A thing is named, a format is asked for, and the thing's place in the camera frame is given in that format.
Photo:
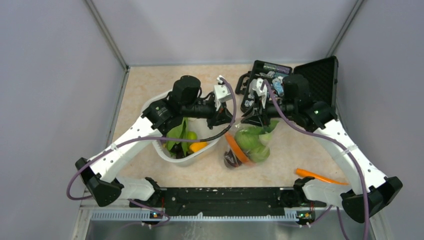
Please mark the clear zip top bag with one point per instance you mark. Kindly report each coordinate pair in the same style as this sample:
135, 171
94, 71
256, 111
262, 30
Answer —
238, 126

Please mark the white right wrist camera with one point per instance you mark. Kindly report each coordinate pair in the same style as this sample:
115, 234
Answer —
259, 91

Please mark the white radish toy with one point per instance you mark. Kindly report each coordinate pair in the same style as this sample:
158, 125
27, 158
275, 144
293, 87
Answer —
265, 138

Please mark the white plastic basket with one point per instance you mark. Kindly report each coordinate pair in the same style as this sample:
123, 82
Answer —
199, 127

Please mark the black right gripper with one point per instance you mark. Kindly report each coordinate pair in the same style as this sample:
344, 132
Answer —
256, 113

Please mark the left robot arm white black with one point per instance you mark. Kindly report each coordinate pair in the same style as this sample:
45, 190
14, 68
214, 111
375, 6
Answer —
100, 173

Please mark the black poker chip case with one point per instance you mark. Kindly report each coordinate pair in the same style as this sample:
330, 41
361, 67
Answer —
322, 76

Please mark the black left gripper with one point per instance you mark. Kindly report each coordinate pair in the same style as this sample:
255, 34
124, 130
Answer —
223, 116

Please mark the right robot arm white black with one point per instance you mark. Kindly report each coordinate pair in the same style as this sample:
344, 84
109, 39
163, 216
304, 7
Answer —
368, 189

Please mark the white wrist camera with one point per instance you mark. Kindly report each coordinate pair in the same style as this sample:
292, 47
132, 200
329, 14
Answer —
221, 92
259, 91

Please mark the dark purple round fruit toy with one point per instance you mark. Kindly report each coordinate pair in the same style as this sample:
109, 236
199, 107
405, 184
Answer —
230, 160

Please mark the green leafy vegetable toy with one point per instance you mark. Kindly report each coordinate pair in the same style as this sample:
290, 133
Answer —
178, 149

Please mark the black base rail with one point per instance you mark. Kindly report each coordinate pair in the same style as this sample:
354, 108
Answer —
225, 201

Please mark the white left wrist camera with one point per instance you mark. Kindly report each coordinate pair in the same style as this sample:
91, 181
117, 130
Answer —
221, 92

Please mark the orange carrot toy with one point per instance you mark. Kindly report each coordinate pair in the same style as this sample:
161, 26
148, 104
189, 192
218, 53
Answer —
237, 151

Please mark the orange object behind right arm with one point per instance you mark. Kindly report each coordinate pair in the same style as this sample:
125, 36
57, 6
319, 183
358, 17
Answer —
305, 173

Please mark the green cabbage toy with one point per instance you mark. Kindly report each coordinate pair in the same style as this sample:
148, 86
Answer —
247, 141
259, 154

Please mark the small green lime toy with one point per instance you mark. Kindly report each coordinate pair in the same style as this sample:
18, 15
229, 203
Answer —
191, 136

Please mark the small orange fruit toy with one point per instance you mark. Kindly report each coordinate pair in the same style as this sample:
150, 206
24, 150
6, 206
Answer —
197, 146

